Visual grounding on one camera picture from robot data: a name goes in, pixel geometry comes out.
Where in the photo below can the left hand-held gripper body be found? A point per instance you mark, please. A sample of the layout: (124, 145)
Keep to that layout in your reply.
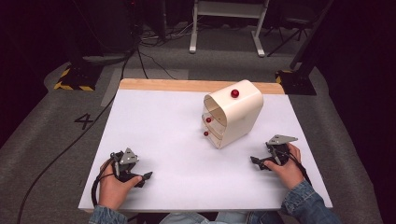
(128, 158)

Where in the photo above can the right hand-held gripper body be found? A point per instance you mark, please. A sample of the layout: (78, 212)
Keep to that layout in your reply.
(280, 140)

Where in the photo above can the person's right hand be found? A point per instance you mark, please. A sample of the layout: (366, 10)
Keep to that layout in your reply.
(289, 174)

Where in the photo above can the person's left hand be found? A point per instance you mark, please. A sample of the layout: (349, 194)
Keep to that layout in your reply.
(113, 191)

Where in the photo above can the white table cover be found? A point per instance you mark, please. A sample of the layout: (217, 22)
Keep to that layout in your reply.
(186, 161)

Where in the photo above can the cream mini drawer cabinet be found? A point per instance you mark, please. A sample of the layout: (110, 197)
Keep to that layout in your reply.
(241, 116)

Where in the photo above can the cream drawer with red knob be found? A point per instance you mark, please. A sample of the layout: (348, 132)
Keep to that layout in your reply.
(211, 122)
(211, 135)

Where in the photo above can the black yellow striped stand base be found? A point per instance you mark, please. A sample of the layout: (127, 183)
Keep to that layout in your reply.
(77, 77)
(297, 82)

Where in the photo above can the person's legs in jeans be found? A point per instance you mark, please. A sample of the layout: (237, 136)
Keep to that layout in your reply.
(218, 218)

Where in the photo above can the black tripod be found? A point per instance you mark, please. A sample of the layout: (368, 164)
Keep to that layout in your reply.
(289, 31)

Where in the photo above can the black slanted stand pole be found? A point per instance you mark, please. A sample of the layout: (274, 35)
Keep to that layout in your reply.
(311, 34)

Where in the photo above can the white metal desk frame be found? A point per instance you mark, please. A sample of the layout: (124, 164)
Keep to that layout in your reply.
(229, 9)

